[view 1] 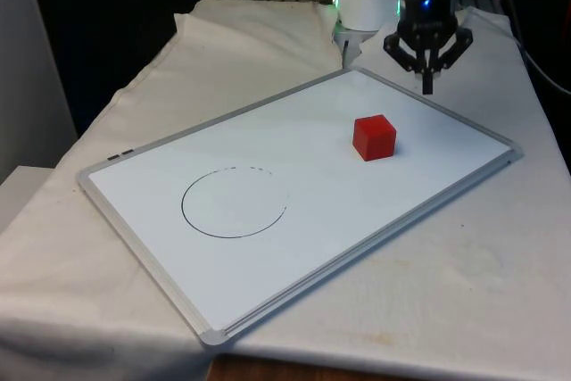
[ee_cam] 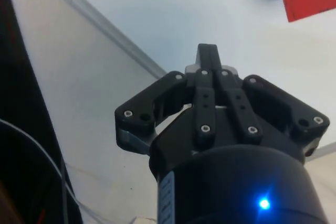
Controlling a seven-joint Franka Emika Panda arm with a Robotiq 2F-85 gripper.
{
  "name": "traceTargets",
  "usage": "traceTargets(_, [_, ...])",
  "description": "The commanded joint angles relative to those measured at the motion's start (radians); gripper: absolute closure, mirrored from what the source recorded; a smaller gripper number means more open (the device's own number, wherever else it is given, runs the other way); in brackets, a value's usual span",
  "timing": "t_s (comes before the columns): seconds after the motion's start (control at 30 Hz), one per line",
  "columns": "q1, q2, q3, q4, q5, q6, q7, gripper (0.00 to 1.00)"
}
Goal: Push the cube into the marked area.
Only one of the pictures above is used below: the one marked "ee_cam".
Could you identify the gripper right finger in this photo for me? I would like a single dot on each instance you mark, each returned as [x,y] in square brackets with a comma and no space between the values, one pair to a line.
[283,103]

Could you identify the flat whiteboard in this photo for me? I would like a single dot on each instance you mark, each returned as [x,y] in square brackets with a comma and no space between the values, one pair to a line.
[183,11]

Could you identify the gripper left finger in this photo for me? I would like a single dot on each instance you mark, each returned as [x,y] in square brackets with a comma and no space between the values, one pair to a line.
[147,103]

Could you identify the black cabinet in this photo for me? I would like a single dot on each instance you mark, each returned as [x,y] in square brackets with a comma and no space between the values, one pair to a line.
[18,90]

